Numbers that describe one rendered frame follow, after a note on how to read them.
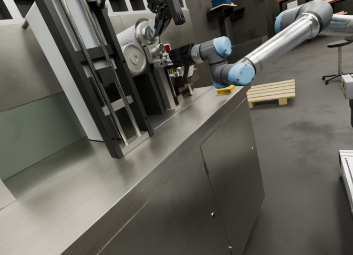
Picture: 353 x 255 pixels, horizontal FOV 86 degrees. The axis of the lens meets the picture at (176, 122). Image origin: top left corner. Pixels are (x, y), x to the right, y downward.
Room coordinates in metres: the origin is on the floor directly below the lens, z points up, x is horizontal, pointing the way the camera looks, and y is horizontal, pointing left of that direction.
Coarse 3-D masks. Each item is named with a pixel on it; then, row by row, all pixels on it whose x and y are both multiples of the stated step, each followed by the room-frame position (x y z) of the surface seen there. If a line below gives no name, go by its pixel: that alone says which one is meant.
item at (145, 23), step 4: (140, 24) 0.91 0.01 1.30; (144, 24) 0.92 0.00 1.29; (148, 24) 0.94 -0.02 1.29; (140, 28) 0.90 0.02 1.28; (140, 32) 0.90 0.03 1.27; (140, 36) 0.89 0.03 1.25; (140, 40) 0.90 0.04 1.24; (144, 40) 0.90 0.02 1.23; (144, 44) 0.90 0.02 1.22; (148, 44) 0.91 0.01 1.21; (152, 44) 0.93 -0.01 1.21; (156, 44) 0.95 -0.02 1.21
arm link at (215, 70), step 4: (224, 60) 0.75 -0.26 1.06; (212, 64) 0.77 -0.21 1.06; (216, 64) 0.76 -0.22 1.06; (220, 64) 0.75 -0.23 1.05; (224, 64) 0.75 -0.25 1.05; (212, 68) 0.77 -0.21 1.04; (216, 68) 0.76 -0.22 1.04; (220, 68) 0.73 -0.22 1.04; (212, 72) 0.77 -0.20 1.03; (216, 72) 0.74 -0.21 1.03; (220, 72) 0.71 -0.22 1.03; (212, 76) 0.78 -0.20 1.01; (216, 76) 0.74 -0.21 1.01; (220, 76) 0.71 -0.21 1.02; (212, 80) 0.79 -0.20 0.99; (216, 80) 0.76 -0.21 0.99; (220, 80) 0.72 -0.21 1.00; (216, 84) 0.77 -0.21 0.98; (220, 84) 0.75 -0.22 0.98; (224, 84) 0.75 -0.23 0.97; (228, 84) 0.75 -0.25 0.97; (216, 88) 0.78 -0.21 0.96; (220, 88) 0.76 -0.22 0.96
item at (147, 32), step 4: (144, 28) 0.91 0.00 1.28; (148, 28) 0.92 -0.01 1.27; (144, 32) 0.90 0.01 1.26; (148, 32) 0.92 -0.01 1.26; (152, 32) 0.93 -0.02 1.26; (144, 36) 0.90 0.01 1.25; (148, 36) 0.91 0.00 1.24; (152, 36) 0.93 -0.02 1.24; (148, 40) 0.90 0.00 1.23; (152, 40) 0.92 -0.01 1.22; (156, 40) 0.94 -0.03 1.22
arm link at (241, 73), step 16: (320, 0) 0.73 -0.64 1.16; (304, 16) 0.69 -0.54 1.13; (320, 16) 0.66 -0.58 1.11; (288, 32) 0.67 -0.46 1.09; (304, 32) 0.66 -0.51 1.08; (320, 32) 0.69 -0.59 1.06; (256, 48) 0.68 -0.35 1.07; (272, 48) 0.65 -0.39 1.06; (288, 48) 0.66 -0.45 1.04; (240, 64) 0.63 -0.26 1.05; (256, 64) 0.63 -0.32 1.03; (224, 80) 0.69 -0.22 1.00; (240, 80) 0.61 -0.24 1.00
